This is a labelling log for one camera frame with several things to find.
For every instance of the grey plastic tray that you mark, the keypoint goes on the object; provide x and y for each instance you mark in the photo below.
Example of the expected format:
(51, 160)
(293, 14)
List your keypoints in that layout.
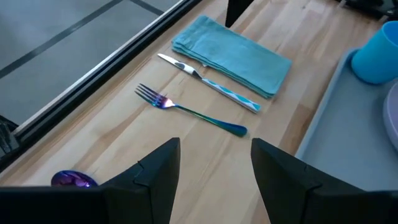
(348, 130)

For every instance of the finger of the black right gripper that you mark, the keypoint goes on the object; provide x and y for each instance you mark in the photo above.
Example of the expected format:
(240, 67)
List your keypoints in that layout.
(233, 9)

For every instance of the iridescent metal fork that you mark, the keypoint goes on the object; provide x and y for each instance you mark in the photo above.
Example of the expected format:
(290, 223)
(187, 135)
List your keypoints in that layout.
(230, 127)

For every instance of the teal cloth napkin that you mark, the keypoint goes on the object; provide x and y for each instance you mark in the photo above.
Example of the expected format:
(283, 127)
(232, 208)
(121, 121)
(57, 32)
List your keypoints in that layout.
(233, 53)

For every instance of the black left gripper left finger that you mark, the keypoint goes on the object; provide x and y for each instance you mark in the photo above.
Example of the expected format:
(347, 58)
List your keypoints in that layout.
(149, 193)

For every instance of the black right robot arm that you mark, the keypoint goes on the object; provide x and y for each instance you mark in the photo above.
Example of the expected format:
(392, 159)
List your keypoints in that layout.
(367, 4)

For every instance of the blue plastic cup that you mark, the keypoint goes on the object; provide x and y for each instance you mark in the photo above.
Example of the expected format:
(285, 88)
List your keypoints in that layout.
(379, 56)

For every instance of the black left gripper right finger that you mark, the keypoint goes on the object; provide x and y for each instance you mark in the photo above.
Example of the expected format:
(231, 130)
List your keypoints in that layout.
(295, 199)

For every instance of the black aluminium table frame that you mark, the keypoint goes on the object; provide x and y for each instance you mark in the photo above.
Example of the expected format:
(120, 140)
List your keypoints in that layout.
(93, 74)

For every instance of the lilac plastic plate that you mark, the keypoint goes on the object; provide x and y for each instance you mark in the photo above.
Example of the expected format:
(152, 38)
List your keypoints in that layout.
(392, 118)

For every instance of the iridescent metal spoon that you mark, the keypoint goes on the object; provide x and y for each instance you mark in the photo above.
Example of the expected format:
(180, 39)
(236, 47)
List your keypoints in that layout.
(73, 179)

